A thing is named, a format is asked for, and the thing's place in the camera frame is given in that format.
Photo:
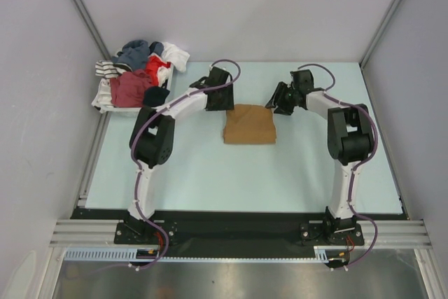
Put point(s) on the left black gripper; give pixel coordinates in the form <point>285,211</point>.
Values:
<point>227,103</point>

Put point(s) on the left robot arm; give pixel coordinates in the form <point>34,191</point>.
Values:
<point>152,143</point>

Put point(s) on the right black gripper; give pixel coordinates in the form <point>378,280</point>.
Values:
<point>276,99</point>

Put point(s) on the tan tank top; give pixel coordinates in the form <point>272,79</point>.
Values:
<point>249,125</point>

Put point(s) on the black garment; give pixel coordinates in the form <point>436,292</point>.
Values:
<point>155,96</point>

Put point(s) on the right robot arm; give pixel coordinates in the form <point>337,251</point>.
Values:
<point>352,141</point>

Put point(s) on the blue grey garment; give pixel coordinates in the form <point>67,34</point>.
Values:
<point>135,54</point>

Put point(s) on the red garment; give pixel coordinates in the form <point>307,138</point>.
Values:
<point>157,66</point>

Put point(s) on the white garment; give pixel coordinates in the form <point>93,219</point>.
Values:
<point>176,56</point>

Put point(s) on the slotted cable duct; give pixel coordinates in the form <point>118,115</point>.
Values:
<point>143,256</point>

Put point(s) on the maroon garment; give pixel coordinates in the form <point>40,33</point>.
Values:
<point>128,89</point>

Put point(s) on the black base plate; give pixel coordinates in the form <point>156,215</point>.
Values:
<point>215,231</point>

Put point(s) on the aluminium rail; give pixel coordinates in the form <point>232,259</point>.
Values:
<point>84,233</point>

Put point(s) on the striped garment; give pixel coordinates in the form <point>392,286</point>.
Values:
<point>106,69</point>

